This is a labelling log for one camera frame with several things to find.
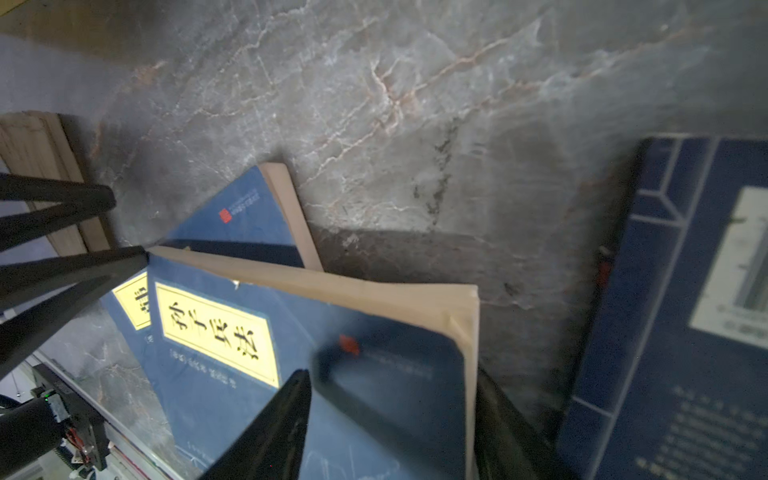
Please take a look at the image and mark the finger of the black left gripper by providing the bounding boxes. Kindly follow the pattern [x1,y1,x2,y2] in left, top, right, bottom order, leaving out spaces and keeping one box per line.
[1,173,116,251]
[1,246,148,376]

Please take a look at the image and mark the navy book text back cover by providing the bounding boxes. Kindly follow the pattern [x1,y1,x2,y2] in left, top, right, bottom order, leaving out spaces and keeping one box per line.
[556,135,767,479]

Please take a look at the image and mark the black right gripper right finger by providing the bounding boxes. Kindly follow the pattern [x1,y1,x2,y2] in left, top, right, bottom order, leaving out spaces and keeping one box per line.
[474,368,576,480]

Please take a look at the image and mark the navy book yellow label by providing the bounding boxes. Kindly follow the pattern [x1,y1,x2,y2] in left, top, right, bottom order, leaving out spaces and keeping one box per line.
[1,111,111,256]

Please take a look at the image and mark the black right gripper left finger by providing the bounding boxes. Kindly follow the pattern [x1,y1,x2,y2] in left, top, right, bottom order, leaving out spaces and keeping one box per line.
[202,369,312,480]

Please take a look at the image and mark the blue book white drawing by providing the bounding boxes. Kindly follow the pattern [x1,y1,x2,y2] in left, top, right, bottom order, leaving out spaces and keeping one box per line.
[148,247,480,479]

